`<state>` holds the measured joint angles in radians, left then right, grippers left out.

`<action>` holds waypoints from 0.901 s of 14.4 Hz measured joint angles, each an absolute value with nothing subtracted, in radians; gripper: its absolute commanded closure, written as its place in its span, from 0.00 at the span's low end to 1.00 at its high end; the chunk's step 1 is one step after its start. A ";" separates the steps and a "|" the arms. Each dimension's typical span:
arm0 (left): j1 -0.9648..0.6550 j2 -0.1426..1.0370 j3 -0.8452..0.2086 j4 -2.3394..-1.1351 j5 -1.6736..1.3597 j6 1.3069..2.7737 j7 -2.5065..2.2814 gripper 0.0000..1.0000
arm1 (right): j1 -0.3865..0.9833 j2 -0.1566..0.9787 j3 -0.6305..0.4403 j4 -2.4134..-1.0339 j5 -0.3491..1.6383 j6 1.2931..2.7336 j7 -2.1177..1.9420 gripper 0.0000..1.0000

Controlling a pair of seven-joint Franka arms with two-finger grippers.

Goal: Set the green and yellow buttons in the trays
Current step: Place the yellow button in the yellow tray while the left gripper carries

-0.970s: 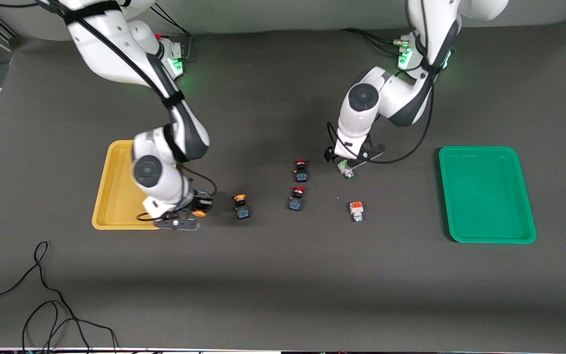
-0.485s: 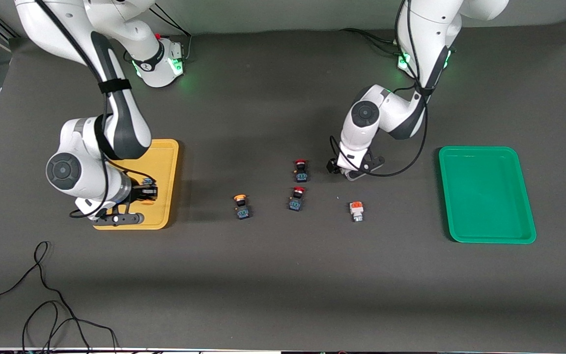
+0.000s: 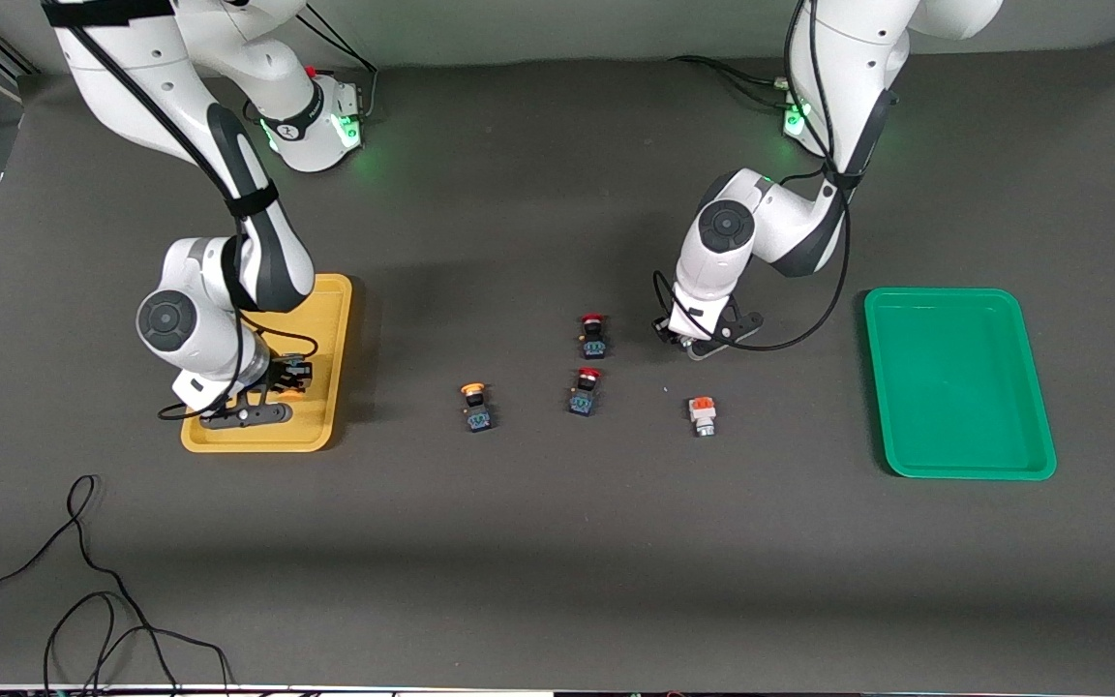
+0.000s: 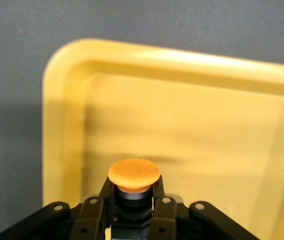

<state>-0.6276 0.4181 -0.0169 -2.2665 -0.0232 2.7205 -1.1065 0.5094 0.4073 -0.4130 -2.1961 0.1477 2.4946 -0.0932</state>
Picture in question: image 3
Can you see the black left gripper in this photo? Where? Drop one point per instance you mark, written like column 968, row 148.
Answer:
column 665, row 331

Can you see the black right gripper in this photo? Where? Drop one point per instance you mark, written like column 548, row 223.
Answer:
column 279, row 374

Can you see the yellow push button switch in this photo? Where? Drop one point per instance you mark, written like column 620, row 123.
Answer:
column 294, row 390
column 478, row 411

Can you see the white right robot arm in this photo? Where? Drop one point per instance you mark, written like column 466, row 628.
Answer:
column 180, row 87

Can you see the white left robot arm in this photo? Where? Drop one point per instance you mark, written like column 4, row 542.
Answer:
column 848, row 58

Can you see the yellow plastic tray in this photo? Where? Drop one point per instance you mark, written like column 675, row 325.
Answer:
column 325, row 329

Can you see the orange square push button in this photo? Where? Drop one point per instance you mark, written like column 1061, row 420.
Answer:
column 703, row 414

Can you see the green plastic tray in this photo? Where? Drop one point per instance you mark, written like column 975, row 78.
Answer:
column 959, row 382

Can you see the dark grey table cover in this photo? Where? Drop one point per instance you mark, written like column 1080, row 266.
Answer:
column 557, row 581

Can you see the red push button switch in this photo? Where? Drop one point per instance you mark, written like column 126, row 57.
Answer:
column 593, row 339
column 584, row 397

